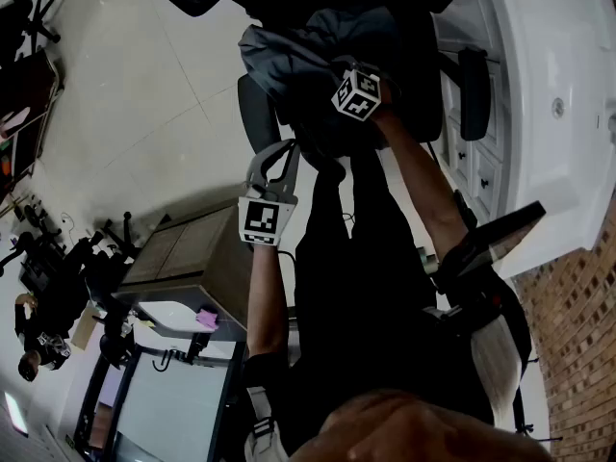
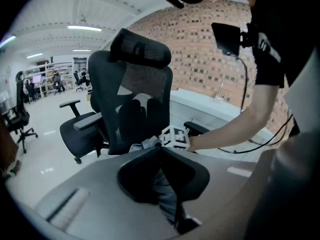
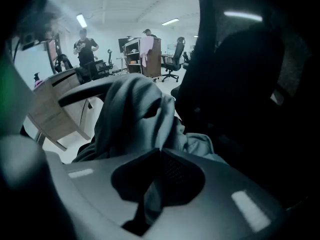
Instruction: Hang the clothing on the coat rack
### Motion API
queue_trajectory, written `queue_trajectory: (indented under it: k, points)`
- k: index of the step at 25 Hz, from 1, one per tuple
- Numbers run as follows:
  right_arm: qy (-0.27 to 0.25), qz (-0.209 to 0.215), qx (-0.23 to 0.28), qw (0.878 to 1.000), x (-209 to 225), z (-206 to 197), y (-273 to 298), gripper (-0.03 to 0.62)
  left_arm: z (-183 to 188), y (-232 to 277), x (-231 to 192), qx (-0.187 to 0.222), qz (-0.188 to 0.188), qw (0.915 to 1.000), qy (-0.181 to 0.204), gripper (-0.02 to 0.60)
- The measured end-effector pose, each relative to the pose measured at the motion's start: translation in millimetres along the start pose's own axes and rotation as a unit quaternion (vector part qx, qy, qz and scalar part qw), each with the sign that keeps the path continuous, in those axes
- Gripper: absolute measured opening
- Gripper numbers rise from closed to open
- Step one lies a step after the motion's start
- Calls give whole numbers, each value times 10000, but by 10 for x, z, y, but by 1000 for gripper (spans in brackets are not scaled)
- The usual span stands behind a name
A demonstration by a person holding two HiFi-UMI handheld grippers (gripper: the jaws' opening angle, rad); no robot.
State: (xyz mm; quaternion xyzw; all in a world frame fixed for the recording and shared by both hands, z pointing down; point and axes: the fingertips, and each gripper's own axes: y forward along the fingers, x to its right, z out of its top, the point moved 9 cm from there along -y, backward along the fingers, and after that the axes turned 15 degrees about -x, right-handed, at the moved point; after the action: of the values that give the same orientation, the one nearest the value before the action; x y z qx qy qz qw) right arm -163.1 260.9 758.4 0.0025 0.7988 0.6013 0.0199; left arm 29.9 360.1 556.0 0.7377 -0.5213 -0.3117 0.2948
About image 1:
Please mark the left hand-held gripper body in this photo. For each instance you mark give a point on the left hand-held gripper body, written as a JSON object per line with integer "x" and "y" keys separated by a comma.
{"x": 262, "y": 219}

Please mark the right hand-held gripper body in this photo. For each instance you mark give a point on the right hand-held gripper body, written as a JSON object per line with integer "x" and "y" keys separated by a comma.
{"x": 358, "y": 94}

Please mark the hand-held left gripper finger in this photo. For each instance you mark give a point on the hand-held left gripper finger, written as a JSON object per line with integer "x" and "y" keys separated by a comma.
{"x": 257, "y": 164}
{"x": 292, "y": 176}

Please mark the grey-blue jacket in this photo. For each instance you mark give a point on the grey-blue jacket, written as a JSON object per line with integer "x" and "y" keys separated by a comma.
{"x": 289, "y": 60}

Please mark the person's right forearm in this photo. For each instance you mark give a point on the person's right forearm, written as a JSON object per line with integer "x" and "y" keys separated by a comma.
{"x": 418, "y": 176}

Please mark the person's left forearm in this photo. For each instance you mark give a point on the person's left forearm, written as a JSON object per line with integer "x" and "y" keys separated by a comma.
{"x": 264, "y": 301}

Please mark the purple paper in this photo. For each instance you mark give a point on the purple paper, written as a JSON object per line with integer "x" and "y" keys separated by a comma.
{"x": 208, "y": 317}

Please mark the black office chair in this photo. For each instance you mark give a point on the black office chair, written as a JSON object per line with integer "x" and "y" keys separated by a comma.
{"x": 474, "y": 94}

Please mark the person's black and white clothing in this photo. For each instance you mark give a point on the person's black and white clothing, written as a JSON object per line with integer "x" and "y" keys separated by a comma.
{"x": 366, "y": 282}

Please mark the white flat board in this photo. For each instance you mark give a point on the white flat board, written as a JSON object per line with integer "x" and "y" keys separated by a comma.
{"x": 168, "y": 315}

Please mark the small black mounted monitor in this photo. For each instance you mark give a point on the small black mounted monitor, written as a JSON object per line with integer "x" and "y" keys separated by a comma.
{"x": 500, "y": 238}

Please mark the black framed glass panel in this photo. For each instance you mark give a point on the black framed glass panel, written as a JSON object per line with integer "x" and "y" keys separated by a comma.
{"x": 173, "y": 402}

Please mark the white sink cabinet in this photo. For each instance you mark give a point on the white sink cabinet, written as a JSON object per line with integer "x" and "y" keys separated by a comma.
{"x": 553, "y": 161}

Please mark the brown cardboard box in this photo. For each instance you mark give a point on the brown cardboard box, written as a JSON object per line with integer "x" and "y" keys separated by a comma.
{"x": 84, "y": 327}

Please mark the dark wooden cart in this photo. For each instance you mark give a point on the dark wooden cart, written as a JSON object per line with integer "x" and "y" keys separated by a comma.
{"x": 33, "y": 99}

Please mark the person's face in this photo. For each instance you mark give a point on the person's face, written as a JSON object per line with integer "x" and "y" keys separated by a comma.
{"x": 414, "y": 431}

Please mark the black swivel chair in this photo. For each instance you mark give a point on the black swivel chair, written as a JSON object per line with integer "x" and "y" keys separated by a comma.
{"x": 38, "y": 17}

